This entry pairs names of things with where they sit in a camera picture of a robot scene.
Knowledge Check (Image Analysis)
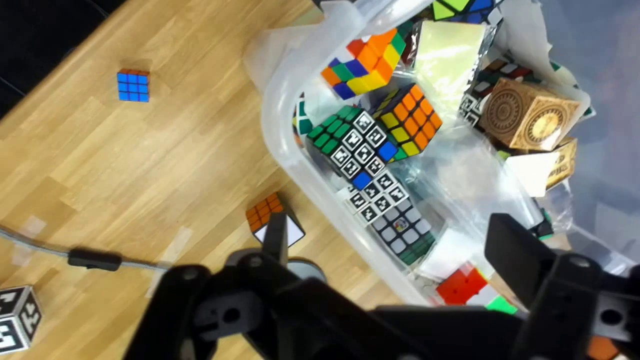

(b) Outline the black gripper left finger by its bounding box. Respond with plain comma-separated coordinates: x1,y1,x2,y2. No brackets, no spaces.
121,250,348,360

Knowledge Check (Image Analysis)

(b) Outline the white tag-covered cube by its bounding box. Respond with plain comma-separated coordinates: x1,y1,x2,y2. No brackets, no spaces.
344,169,412,226

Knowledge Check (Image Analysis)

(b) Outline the orange and yellow Rubik's cube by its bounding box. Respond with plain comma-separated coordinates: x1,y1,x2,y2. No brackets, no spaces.
377,81,446,162

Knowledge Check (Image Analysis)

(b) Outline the red Rubik's cube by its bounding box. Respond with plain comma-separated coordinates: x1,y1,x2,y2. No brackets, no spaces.
434,262,492,308

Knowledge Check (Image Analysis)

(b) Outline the grey and black cube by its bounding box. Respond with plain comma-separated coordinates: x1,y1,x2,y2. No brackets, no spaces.
368,197,438,267

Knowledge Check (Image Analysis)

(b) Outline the small black white tag cube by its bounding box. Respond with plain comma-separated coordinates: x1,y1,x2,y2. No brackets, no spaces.
458,87,495,127

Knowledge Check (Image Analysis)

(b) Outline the bright green cube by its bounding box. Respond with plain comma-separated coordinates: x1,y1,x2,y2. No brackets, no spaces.
483,294,520,316

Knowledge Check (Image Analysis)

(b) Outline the carved wooden cube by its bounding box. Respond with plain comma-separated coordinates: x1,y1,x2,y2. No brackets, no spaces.
478,77,583,154
502,137,579,197

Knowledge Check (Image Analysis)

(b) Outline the green tag-covered Rubik's cube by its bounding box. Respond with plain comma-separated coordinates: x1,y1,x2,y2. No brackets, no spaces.
306,103,401,191

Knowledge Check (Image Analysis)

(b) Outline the small blue Rubik's cube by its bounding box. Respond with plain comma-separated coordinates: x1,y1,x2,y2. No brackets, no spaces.
115,67,152,103

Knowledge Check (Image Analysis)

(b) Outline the grey cable with black ferrite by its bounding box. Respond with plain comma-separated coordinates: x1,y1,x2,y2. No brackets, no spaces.
0,221,176,274

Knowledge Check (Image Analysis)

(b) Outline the pale yellow-green cube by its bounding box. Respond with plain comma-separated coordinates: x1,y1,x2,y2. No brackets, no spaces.
412,17,485,121

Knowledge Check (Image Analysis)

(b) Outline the orange and white Rubik's cube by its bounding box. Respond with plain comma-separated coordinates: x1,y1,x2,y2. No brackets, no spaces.
243,189,307,247

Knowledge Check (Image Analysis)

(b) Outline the clear plastic storage box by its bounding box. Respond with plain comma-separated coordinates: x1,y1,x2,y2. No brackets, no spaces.
241,0,640,308

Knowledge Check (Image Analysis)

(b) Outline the multicolour scrambled Rubik's cube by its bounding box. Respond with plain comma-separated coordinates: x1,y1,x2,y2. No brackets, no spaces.
319,25,407,102

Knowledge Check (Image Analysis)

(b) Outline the green and blue cube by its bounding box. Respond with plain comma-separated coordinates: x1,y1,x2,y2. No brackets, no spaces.
428,0,495,24

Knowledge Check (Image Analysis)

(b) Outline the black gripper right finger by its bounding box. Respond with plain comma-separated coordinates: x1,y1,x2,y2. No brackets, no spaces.
483,211,640,360

